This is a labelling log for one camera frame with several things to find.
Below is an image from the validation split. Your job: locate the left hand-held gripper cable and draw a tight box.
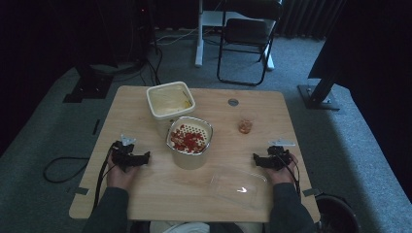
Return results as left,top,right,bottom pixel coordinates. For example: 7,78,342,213
91,145,115,213

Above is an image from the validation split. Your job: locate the black cable on floor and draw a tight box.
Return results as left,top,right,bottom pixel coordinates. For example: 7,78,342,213
43,156,90,184

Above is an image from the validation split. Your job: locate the pot of red food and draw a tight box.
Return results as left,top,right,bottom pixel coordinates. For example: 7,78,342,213
165,116,214,171

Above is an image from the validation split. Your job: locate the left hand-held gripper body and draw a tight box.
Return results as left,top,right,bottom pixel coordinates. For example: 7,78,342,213
111,134,141,173

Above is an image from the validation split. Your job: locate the black round bin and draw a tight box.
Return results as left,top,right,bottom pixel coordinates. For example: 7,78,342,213
314,192,362,233

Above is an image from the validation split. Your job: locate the clear plastic cup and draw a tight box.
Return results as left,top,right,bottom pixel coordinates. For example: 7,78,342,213
238,111,256,135

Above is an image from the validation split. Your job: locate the person's left hand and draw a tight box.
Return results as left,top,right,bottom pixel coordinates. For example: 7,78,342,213
106,151,141,192

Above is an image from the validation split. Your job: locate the cream square bin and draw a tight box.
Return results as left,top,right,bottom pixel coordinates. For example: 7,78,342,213
146,81,196,139

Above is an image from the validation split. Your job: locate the black stand with base plate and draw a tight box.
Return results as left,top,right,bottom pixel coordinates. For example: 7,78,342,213
62,62,115,104
297,61,342,112

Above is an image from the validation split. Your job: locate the clear plastic tray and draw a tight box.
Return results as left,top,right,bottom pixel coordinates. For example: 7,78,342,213
209,165,269,210

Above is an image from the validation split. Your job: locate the person's lap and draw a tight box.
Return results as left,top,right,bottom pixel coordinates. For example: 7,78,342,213
148,220,264,233

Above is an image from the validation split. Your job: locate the person's right hand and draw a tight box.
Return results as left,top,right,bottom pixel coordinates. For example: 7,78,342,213
265,152,299,186

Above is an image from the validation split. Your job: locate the black folding chair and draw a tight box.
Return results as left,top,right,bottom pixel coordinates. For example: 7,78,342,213
216,0,284,87

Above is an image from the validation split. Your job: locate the white cable on floor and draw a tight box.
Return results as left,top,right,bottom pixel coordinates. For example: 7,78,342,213
151,26,199,47

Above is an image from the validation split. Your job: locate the right hand-held gripper cable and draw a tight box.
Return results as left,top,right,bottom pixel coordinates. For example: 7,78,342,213
279,154,302,198

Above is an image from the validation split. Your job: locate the hand-held gripper cable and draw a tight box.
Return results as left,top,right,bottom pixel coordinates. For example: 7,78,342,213
279,154,302,198
91,145,115,213

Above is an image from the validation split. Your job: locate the pile of red pieces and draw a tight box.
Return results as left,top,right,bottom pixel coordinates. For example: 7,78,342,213
170,123,208,154

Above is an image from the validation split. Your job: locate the dark curtain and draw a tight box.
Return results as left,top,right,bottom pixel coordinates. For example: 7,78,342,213
277,0,345,42

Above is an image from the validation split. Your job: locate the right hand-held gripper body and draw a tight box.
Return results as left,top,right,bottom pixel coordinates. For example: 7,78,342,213
263,139,296,172

